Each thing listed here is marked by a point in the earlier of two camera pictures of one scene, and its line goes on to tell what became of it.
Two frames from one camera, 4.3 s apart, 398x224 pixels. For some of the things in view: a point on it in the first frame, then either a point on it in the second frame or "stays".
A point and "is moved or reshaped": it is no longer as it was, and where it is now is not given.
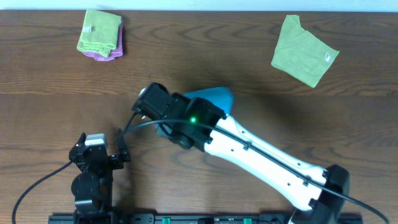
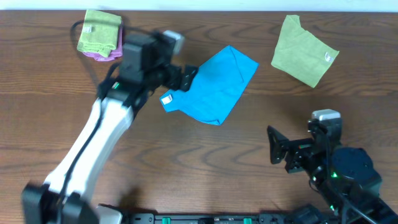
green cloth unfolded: x=301 y=55 stays
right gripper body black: x=184 y=99 to x=300 y=160
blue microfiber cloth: x=222 y=97 is moved or reshaped
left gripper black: x=118 y=161 to x=174 y=81
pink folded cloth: x=114 y=53 stays
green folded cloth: x=100 y=32 stays
